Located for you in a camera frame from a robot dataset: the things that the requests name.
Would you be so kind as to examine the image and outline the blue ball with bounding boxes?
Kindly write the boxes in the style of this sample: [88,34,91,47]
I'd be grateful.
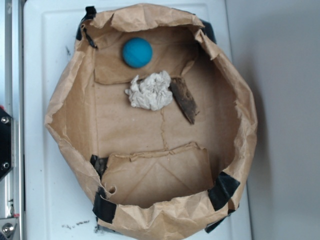
[122,37,153,69]

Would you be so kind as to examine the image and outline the brown paper bag bin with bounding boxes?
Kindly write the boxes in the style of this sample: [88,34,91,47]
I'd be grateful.
[45,3,258,240]

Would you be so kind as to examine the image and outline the crumpled white paper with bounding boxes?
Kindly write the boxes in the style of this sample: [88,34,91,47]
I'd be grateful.
[124,70,173,111]

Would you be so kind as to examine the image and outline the dark brown wood piece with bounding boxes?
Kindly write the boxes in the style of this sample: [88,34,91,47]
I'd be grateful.
[169,77,200,125]

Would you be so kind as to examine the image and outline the black tape inside left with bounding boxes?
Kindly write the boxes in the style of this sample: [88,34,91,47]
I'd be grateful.
[90,155,109,179]

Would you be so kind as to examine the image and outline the black tape strip right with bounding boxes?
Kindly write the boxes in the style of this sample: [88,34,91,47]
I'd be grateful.
[208,171,240,211]

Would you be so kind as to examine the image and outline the black tape strip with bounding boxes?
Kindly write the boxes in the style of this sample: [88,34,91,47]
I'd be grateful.
[208,171,240,211]
[92,187,117,224]

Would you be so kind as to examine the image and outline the black tape top right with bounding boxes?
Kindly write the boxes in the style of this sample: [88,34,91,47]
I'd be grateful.
[200,19,217,44]

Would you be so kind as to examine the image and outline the black tape strip bottom left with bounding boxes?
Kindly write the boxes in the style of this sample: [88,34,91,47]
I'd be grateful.
[92,187,117,224]

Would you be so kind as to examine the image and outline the black tape top left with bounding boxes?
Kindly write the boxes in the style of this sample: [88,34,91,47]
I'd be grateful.
[75,5,98,49]

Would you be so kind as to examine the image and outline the black metal bracket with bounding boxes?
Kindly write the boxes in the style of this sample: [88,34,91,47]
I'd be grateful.
[0,106,13,181]

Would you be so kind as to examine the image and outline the aluminium frame rail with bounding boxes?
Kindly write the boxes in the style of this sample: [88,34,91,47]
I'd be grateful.
[0,0,26,240]

